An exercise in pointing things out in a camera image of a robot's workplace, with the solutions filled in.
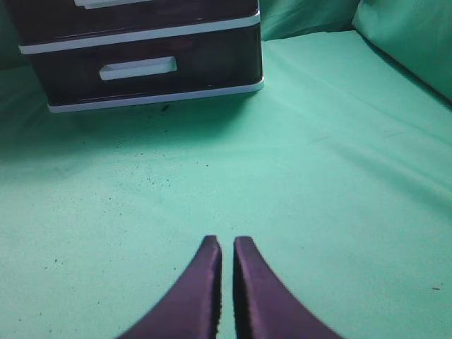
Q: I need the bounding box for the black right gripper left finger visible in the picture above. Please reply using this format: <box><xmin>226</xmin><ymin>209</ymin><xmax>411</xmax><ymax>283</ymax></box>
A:
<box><xmin>120</xmin><ymin>235</ymin><xmax>222</xmax><ymax>339</ymax></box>

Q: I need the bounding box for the dark bottom drawer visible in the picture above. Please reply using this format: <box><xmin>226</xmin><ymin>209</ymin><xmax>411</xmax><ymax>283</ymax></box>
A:
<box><xmin>30</xmin><ymin>25</ymin><xmax>263</xmax><ymax>106</ymax></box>

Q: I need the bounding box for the white drawer cabinet frame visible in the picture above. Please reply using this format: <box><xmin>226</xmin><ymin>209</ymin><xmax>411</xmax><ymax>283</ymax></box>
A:
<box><xmin>18</xmin><ymin>1</ymin><xmax>264</xmax><ymax>113</ymax></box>

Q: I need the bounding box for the dark drawer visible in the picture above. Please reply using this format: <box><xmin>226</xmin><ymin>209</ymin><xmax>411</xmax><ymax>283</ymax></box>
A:
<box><xmin>30</xmin><ymin>25</ymin><xmax>263</xmax><ymax>106</ymax></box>
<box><xmin>3</xmin><ymin>0</ymin><xmax>258</xmax><ymax>45</ymax></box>

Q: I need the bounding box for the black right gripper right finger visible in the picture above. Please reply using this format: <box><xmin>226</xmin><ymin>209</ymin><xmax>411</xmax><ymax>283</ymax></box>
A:
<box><xmin>232</xmin><ymin>236</ymin><xmax>340</xmax><ymax>338</ymax></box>

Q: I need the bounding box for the dark middle drawer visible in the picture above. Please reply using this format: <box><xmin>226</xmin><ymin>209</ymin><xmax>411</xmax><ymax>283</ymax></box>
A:
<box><xmin>3</xmin><ymin>0</ymin><xmax>258</xmax><ymax>45</ymax></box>

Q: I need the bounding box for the green cloth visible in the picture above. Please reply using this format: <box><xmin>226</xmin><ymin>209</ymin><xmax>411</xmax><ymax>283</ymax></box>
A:
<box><xmin>1</xmin><ymin>1</ymin><xmax>451</xmax><ymax>338</ymax></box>

